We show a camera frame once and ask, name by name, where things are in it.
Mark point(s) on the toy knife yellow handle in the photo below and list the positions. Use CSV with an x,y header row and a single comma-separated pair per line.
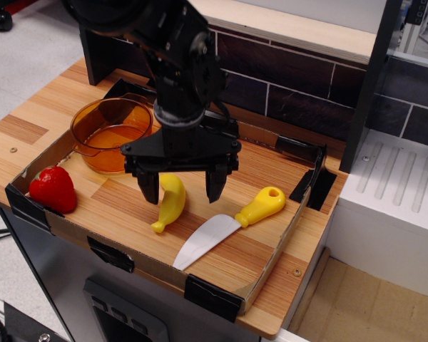
x,y
267,202

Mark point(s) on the yellow toy banana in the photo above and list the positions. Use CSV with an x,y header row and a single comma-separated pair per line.
x,y
173,202

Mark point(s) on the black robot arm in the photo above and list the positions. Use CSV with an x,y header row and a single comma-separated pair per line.
x,y
180,54

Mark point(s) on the grey toy oven panel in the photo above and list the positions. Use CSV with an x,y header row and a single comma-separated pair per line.
x,y
120,320

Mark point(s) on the cardboard fence with black tape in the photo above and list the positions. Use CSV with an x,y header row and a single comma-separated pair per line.
x,y
109,232

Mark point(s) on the orange transparent plastic pot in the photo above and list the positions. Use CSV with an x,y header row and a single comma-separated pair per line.
x,y
103,126

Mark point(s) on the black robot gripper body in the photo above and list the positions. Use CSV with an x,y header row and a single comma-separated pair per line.
x,y
192,150

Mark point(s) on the white toy sink drainboard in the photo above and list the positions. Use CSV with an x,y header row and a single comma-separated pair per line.
x,y
380,222

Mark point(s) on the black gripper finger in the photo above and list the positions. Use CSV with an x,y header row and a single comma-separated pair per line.
x,y
149,185
215,180

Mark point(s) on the red toy strawberry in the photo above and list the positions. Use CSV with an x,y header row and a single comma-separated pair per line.
x,y
53,187

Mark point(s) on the black caster wheel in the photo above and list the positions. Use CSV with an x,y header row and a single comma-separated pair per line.
x,y
6,21

